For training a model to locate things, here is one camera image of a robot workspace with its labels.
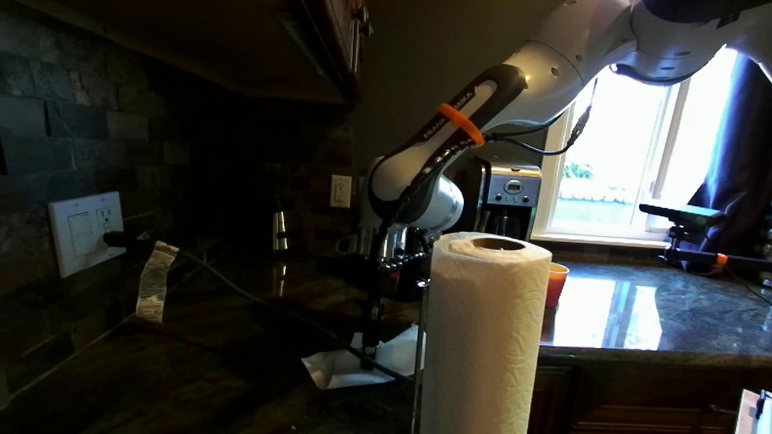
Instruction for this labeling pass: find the orange plastic cup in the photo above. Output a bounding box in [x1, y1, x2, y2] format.
[544, 260, 571, 341]

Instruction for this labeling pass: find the white wall power outlet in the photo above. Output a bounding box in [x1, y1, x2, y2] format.
[47, 189, 129, 281]

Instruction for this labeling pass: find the black camera stand orange knob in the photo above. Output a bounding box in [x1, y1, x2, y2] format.
[638, 201, 772, 285]

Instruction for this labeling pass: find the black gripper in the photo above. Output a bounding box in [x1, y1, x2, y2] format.
[359, 230, 434, 370]

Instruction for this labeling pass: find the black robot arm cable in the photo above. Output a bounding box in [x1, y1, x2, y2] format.
[492, 99, 596, 159]

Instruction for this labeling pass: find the white paper towel roll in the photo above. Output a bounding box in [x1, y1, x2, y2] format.
[418, 230, 555, 434]

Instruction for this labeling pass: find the white light switch plate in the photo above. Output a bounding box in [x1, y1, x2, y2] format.
[329, 175, 355, 211]

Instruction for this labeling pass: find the white paper napkin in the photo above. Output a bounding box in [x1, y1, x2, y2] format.
[299, 323, 429, 393]

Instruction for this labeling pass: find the grey power cable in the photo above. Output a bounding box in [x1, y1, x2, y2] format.
[102, 227, 418, 383]

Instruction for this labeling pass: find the dark wooden wall cabinet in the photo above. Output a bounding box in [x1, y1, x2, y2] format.
[14, 0, 376, 107]

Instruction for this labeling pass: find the dark blue curtain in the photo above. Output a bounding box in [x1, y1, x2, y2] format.
[686, 51, 772, 260]

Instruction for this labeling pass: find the metal paper towel holder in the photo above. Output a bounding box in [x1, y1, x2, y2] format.
[409, 321, 428, 434]

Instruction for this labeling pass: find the white tape piece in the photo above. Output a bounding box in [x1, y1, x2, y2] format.
[134, 240, 181, 327]

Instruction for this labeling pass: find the bright white-framed window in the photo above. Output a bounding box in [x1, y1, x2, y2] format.
[534, 47, 743, 244]

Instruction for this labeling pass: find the wooden base cabinet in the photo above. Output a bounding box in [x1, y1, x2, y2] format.
[526, 360, 772, 434]

